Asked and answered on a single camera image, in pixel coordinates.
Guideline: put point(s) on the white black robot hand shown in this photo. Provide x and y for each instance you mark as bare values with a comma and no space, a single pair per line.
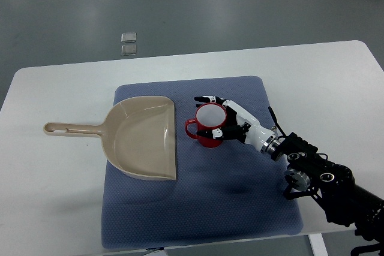
240,125

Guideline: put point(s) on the red cup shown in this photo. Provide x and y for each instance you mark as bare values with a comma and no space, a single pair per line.
207,116

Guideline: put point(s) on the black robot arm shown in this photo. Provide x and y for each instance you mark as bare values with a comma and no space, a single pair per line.
332,186

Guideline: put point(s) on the beige plastic dustpan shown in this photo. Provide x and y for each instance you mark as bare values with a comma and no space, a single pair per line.
138,137

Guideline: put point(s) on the blue grey mat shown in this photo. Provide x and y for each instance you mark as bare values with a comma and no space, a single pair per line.
225,193

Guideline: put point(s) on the upper metal floor plate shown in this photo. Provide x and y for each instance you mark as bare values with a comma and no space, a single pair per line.
128,37

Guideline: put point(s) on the white table leg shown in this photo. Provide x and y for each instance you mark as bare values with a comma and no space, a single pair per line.
317,245

